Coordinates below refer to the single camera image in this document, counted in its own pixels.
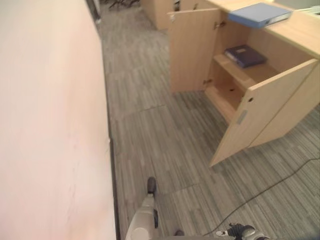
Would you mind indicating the light wood background cabinet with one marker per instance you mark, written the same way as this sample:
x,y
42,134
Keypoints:
x,y
156,12

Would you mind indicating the wood cabinet door with label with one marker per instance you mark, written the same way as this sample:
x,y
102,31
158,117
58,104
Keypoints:
x,y
190,50

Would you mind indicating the metal door hinge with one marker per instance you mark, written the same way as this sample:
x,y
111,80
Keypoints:
x,y
219,24

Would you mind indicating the white object on cabinet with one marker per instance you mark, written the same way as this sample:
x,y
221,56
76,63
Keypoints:
x,y
312,10

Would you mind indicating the round door lock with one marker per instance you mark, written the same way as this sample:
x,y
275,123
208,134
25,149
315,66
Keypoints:
x,y
250,99

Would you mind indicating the wood cabinet shelf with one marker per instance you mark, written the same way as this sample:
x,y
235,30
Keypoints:
x,y
250,74

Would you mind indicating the dark right robot foot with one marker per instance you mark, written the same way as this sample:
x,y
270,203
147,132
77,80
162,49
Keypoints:
x,y
179,233

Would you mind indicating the light blue folder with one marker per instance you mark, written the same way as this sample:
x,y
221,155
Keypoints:
x,y
257,13

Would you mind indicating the light wood office cabinet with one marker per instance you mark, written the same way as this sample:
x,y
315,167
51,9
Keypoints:
x,y
287,33

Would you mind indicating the dark robot foot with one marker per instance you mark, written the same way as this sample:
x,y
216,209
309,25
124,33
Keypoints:
x,y
152,184
179,233

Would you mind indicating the silver left robot leg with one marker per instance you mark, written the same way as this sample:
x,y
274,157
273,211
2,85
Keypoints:
x,y
143,215

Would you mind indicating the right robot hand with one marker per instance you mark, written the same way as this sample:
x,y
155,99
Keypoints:
x,y
235,229

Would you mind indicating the black chair base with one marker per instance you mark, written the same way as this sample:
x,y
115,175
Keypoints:
x,y
123,3

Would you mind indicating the dark left robot foot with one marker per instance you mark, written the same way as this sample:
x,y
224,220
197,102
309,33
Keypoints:
x,y
152,184

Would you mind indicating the dark blue folder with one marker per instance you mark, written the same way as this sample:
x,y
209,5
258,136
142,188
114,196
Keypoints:
x,y
247,57

